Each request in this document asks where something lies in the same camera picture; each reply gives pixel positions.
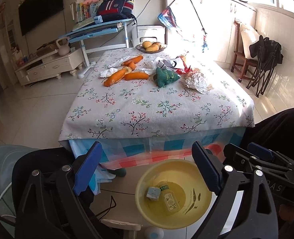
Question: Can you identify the white plastic bottle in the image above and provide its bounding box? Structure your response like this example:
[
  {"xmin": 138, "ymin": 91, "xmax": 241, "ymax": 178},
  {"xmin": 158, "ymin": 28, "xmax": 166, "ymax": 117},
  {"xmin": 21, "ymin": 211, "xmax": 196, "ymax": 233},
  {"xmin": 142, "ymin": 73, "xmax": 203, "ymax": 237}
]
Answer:
[{"xmin": 158, "ymin": 181, "xmax": 180, "ymax": 215}]

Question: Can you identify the white plastic bag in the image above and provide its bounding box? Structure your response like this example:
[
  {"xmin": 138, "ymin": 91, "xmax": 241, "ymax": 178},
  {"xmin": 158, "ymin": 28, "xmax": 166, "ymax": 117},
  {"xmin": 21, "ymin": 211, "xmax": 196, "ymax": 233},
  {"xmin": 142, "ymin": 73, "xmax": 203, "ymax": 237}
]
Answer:
[{"xmin": 185, "ymin": 72, "xmax": 213, "ymax": 94}]

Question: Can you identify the orange peel large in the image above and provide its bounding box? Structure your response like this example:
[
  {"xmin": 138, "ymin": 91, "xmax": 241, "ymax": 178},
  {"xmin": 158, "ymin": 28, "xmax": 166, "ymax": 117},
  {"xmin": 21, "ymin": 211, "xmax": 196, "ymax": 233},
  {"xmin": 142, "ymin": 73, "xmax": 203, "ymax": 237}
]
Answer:
[{"xmin": 104, "ymin": 67, "xmax": 132, "ymax": 87}]

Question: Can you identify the red orange snack bag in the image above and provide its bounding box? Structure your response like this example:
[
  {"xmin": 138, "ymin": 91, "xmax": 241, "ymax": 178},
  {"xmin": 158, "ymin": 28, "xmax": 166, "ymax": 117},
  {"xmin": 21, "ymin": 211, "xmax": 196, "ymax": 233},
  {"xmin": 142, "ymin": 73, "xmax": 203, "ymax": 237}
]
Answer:
[{"xmin": 172, "ymin": 55, "xmax": 193, "ymax": 74}]

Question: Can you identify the small white tissue wad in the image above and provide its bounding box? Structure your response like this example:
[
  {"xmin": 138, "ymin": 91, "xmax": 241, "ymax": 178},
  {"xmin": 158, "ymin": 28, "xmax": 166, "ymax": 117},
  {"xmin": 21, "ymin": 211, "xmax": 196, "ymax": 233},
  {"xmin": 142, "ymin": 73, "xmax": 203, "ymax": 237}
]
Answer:
[{"xmin": 100, "ymin": 68, "xmax": 118, "ymax": 78}]

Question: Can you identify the green knitted cloth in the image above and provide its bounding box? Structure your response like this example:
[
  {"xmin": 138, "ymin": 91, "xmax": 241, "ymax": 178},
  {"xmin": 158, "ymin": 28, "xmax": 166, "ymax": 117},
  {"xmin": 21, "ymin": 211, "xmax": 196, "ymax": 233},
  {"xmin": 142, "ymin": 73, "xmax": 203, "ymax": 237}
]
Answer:
[{"xmin": 153, "ymin": 68, "xmax": 180, "ymax": 88}]

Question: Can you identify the orange peel curved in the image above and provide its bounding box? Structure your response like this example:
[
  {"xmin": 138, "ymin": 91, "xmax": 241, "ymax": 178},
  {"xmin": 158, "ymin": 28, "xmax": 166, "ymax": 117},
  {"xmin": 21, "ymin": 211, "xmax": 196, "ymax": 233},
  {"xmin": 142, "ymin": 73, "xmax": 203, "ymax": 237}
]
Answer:
[{"xmin": 122, "ymin": 55, "xmax": 144, "ymax": 66}]

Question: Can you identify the white tissue paper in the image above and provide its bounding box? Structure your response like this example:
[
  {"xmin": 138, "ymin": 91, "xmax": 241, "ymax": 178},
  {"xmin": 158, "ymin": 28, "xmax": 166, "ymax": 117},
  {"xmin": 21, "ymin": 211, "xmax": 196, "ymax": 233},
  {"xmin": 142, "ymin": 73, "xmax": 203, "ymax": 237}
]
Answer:
[{"xmin": 108, "ymin": 56, "xmax": 130, "ymax": 69}]

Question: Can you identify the orange peel short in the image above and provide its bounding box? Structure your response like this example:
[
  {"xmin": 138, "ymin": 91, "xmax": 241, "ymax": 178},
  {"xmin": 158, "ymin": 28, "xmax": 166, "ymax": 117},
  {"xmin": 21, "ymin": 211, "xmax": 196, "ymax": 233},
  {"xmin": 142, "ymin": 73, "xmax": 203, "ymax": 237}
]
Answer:
[{"xmin": 128, "ymin": 62, "xmax": 136, "ymax": 70}]

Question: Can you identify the yellow plastic basin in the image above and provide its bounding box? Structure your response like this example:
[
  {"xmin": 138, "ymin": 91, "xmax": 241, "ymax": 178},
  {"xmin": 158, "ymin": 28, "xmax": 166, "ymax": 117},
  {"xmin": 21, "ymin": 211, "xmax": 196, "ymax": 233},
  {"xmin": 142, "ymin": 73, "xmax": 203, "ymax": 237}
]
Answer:
[{"xmin": 135, "ymin": 159, "xmax": 212, "ymax": 229}]

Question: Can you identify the wooden chair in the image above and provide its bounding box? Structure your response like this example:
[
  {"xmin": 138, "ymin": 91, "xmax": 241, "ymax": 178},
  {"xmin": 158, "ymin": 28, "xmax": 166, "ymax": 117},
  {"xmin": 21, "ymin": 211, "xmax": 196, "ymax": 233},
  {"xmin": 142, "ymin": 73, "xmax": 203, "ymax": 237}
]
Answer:
[{"xmin": 231, "ymin": 21, "xmax": 258, "ymax": 83}]

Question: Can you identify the floral tablecloth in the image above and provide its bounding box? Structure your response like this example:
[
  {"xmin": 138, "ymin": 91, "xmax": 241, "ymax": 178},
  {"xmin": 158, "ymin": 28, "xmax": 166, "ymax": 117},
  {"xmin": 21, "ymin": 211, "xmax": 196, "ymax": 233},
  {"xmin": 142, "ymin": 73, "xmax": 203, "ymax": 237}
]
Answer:
[{"xmin": 59, "ymin": 48, "xmax": 255, "ymax": 141}]

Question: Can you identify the white tv cabinet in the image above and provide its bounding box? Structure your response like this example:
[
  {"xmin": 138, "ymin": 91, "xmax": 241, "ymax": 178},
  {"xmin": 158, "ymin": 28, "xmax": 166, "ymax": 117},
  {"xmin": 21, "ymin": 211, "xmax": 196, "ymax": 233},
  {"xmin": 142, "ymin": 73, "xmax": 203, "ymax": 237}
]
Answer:
[{"xmin": 15, "ymin": 49, "xmax": 83, "ymax": 86}]

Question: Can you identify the white cushion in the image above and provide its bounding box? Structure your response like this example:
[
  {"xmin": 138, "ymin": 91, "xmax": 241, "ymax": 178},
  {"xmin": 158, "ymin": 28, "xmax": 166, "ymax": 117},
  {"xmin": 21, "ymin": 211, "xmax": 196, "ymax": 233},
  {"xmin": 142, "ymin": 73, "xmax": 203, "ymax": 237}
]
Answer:
[{"xmin": 240, "ymin": 23, "xmax": 259, "ymax": 60}]

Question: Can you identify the pink kettlebell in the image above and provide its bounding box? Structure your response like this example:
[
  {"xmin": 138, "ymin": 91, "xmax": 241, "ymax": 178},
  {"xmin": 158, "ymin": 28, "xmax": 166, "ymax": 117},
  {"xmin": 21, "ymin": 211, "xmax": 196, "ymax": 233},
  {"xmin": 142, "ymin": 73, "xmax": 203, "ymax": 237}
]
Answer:
[{"xmin": 56, "ymin": 37, "xmax": 70, "ymax": 56}]

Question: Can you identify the blue study desk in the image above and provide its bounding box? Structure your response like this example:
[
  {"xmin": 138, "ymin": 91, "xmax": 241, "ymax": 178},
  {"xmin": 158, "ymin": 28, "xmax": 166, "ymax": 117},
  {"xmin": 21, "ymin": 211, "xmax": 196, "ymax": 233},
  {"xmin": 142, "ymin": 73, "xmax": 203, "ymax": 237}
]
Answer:
[{"xmin": 57, "ymin": 16, "xmax": 137, "ymax": 79}]

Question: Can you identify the yellow mango front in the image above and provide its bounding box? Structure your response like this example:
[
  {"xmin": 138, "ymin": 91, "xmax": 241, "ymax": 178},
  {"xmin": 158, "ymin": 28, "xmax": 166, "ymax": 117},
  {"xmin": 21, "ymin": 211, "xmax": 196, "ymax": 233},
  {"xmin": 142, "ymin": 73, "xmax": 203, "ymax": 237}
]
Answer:
[{"xmin": 145, "ymin": 45, "xmax": 159, "ymax": 52}]

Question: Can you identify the yellow mango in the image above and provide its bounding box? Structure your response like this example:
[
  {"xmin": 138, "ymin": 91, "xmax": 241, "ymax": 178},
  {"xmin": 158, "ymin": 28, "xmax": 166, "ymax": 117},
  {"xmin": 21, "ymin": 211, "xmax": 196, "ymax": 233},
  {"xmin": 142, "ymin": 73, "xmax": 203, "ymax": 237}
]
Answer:
[
  {"xmin": 142, "ymin": 40, "xmax": 152, "ymax": 49},
  {"xmin": 145, "ymin": 45, "xmax": 159, "ymax": 52}
]

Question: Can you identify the white balcony cabinet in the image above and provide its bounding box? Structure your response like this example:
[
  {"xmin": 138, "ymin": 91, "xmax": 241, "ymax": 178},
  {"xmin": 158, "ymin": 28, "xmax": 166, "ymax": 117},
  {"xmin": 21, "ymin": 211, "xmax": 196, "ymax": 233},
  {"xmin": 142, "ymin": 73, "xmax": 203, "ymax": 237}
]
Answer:
[{"xmin": 166, "ymin": 0, "xmax": 256, "ymax": 64}]

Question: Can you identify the yellow mango left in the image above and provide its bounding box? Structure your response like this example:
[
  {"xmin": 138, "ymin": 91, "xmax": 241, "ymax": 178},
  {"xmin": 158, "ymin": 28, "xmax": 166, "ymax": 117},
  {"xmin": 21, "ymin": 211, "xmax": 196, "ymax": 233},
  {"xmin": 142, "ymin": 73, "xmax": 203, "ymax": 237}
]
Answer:
[{"xmin": 142, "ymin": 40, "xmax": 152, "ymax": 49}]

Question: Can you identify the white air purifier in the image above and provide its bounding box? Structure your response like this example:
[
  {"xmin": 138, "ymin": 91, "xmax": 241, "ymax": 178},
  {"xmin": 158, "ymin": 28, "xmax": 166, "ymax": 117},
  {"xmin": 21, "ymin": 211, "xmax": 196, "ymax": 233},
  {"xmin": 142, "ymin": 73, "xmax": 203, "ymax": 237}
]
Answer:
[{"xmin": 131, "ymin": 25, "xmax": 165, "ymax": 47}]

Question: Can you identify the colourful kite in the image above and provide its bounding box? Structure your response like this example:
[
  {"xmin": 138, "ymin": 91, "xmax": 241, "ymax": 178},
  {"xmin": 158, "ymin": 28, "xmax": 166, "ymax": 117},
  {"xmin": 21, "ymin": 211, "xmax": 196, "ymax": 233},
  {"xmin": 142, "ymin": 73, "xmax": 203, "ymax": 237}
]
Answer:
[{"xmin": 158, "ymin": 7, "xmax": 208, "ymax": 53}]

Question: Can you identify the row of books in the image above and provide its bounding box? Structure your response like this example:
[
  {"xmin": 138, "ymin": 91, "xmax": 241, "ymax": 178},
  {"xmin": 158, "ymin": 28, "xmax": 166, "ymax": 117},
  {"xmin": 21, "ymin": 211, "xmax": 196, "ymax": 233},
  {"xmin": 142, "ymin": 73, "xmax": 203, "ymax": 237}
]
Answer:
[{"xmin": 70, "ymin": 0, "xmax": 100, "ymax": 23}]

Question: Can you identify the navy striped backpack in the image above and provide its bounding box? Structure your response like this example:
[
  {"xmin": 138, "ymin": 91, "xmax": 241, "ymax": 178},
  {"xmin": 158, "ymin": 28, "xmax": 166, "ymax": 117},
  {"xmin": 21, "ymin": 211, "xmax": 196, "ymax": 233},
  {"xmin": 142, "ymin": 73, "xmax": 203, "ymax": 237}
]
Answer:
[{"xmin": 97, "ymin": 0, "xmax": 135, "ymax": 22}]

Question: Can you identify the pink plush toy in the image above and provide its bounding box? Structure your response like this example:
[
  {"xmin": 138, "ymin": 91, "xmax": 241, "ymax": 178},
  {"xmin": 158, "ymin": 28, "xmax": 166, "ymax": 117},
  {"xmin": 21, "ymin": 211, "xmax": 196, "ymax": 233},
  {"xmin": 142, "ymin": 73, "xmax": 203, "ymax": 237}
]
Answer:
[{"xmin": 83, "ymin": 0, "xmax": 100, "ymax": 5}]

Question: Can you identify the wire fruit basket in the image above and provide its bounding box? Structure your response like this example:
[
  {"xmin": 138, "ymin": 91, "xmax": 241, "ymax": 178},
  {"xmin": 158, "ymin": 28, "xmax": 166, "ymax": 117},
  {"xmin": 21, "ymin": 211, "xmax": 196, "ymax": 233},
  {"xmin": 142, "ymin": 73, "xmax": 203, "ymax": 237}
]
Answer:
[{"xmin": 135, "ymin": 44, "xmax": 167, "ymax": 54}]

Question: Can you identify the black wall television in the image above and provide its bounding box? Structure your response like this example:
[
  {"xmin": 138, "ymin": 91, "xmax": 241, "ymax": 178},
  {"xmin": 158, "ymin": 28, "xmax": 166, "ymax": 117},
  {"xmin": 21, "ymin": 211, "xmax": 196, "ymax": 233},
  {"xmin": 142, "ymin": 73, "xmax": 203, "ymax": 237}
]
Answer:
[{"xmin": 18, "ymin": 0, "xmax": 64, "ymax": 36}]

